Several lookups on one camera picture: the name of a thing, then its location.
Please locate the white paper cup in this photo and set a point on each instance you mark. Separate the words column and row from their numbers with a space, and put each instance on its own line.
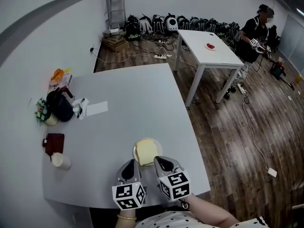
column 62, row 161

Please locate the grey metal ladder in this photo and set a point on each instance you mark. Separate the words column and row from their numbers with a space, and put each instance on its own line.
column 116, row 8

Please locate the sliced toast bread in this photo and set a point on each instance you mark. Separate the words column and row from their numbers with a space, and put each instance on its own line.
column 145, row 151

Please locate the black kettle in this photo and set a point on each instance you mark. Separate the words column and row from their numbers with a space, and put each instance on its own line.
column 60, row 107

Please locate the row of backpacks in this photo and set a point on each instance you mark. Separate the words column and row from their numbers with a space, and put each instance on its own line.
column 171, row 24

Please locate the white router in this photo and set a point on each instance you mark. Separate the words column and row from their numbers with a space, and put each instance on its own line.
column 111, row 30

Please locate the crumpled white wrapper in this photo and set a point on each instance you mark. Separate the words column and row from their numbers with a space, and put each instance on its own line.
column 79, row 106

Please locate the ceiling light strip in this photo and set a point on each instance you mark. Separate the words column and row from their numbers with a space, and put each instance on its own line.
column 299, row 9

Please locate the brown leather wallet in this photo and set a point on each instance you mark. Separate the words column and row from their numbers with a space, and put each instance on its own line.
column 55, row 143

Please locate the white round plate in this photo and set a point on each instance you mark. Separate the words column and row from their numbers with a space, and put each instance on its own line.
column 160, row 148

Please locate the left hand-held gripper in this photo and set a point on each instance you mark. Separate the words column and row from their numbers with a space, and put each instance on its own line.
column 128, row 193

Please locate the black office chair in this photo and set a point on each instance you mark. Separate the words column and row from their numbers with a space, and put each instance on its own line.
column 274, row 38

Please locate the white star-print shirt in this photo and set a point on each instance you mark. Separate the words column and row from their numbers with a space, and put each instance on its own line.
column 171, row 221

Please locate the white table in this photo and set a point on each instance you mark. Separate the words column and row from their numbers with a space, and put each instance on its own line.
column 209, row 56

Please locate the small plate with red food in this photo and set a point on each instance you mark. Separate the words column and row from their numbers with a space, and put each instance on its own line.
column 210, row 46

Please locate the person's right forearm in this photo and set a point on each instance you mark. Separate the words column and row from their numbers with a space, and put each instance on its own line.
column 211, row 212

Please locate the black wall plug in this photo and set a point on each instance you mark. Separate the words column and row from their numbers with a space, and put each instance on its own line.
column 92, row 49

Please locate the yellow container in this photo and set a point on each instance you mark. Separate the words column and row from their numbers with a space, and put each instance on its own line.
column 298, row 78

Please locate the green and red vacuum cleaner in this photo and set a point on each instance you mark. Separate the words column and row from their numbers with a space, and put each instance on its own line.
column 278, row 68

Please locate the small flower pot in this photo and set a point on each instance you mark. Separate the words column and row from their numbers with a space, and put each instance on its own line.
column 42, row 111

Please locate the white power adapter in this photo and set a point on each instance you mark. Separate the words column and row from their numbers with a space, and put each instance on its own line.
column 272, row 172

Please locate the person's left forearm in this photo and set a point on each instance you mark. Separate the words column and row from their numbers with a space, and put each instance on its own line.
column 126, row 223

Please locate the orange snack packets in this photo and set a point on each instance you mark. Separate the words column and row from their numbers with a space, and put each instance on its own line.
column 59, row 76

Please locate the white paper sheet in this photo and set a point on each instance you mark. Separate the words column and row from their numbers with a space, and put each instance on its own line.
column 97, row 108

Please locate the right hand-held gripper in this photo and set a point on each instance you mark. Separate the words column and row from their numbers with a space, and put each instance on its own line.
column 175, row 184

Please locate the stack of cardboard boxes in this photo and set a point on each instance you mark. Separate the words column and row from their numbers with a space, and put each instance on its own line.
column 115, row 43

